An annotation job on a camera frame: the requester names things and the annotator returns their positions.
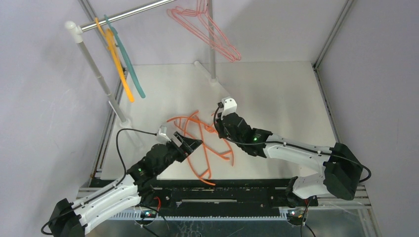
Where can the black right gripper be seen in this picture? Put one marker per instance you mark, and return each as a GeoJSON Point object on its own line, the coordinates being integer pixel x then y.
{"type": "Point", "coordinates": [221, 126]}

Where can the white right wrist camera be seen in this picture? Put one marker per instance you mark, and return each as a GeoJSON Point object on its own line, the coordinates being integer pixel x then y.
{"type": "Point", "coordinates": [229, 106]}

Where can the chrome rack top bar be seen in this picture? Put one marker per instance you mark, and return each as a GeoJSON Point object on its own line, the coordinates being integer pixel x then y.
{"type": "Point", "coordinates": [133, 11]}

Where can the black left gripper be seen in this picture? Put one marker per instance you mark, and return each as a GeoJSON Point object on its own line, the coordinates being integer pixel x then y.
{"type": "Point", "coordinates": [188, 144]}

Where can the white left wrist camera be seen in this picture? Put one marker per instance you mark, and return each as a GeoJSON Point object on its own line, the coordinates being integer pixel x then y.
{"type": "Point", "coordinates": [162, 134]}

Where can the teal plastic hanger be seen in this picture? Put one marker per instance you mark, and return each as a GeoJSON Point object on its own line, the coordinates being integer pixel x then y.
{"type": "Point", "coordinates": [127, 61]}

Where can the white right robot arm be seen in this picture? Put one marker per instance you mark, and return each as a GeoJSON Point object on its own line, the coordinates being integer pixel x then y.
{"type": "Point", "coordinates": [336, 169]}

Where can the aluminium frame rail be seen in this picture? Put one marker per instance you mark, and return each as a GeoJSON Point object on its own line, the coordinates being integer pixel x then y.
{"type": "Point", "coordinates": [109, 72]}

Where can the white rack right post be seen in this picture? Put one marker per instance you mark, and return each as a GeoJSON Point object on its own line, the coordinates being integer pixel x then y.
{"type": "Point", "coordinates": [212, 62]}

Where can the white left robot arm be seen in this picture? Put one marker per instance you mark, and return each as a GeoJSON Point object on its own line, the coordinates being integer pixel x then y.
{"type": "Point", "coordinates": [78, 218]}

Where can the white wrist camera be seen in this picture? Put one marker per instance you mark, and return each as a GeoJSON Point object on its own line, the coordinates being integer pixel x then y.
{"type": "Point", "coordinates": [229, 106]}
{"type": "Point", "coordinates": [162, 134]}

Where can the yellow plastic hanger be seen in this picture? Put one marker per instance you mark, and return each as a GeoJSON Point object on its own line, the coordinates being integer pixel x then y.
{"type": "Point", "coordinates": [112, 48]}

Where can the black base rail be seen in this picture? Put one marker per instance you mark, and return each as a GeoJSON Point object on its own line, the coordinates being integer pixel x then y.
{"type": "Point", "coordinates": [235, 198]}

